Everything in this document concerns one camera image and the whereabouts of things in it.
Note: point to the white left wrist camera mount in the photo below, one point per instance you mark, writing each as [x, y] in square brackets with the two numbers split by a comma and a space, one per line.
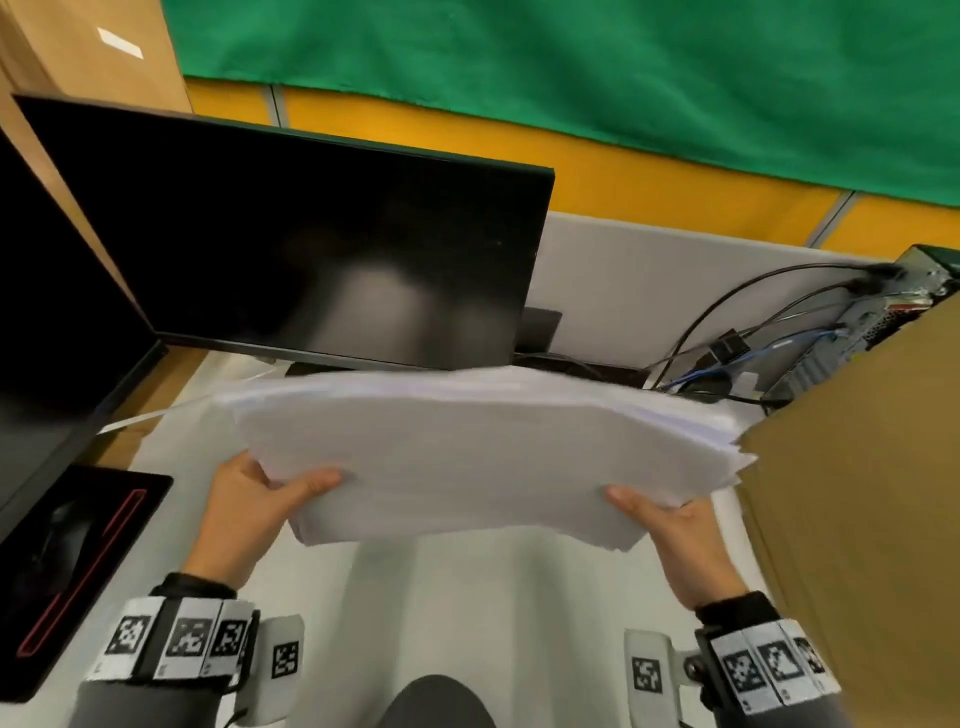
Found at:
[281, 660]

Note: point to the person's left forearm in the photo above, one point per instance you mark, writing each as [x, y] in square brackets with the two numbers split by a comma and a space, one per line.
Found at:
[142, 705]

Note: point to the person's left hand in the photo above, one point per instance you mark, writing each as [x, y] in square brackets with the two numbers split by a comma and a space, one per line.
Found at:
[232, 525]

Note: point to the stack of white paper sheets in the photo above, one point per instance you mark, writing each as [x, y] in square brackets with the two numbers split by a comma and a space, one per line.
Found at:
[480, 450]

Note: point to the person's dark grey knee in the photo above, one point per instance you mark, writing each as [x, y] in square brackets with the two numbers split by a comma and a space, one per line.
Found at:
[439, 709]

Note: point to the person's right hand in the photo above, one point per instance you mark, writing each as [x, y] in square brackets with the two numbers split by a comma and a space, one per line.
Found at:
[694, 551]

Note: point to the wide black computer monitor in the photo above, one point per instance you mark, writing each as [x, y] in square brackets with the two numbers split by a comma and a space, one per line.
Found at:
[300, 240]

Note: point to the white desk partition panel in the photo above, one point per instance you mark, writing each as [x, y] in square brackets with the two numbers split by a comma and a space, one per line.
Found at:
[637, 277]

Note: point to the person's left thumb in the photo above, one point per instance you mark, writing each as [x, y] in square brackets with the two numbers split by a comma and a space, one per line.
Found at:
[311, 484]

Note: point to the right wrist marker band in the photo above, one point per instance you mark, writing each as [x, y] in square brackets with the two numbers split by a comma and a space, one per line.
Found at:
[772, 664]

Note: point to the black computer mouse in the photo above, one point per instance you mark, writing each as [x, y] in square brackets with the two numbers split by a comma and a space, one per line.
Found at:
[60, 544]

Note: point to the black mouse pad red line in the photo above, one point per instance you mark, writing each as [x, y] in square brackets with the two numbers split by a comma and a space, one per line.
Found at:
[112, 540]

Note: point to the cardboard box with white label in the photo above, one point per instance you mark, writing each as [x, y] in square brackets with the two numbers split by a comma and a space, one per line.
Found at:
[90, 52]

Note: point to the large plain cardboard box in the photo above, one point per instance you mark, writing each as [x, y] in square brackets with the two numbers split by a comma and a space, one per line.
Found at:
[870, 510]

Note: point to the green cloth backdrop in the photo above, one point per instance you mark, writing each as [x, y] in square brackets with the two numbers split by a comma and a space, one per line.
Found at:
[600, 75]

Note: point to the wrist marker band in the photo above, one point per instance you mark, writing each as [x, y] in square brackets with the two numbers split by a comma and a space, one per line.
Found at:
[772, 664]
[184, 639]

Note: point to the person's right thumb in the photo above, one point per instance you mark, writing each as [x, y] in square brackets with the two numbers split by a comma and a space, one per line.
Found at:
[637, 504]

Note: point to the person's right forearm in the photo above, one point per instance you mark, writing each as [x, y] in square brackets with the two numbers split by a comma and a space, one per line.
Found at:
[780, 716]

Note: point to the grey desktop computer case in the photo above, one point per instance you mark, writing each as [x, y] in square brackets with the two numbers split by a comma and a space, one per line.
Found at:
[862, 330]

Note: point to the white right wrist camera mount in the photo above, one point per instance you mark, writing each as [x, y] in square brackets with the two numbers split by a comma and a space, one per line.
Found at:
[649, 675]

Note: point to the black monitor stand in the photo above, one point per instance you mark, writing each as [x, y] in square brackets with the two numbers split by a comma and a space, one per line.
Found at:
[540, 330]

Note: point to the black monitor with thick frame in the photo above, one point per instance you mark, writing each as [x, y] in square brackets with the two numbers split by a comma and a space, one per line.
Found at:
[52, 337]

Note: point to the left wrist marker band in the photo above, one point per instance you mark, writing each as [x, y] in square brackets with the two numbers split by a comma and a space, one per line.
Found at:
[184, 639]

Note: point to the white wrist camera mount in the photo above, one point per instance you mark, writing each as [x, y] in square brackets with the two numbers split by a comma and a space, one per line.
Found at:
[649, 675]
[281, 660]

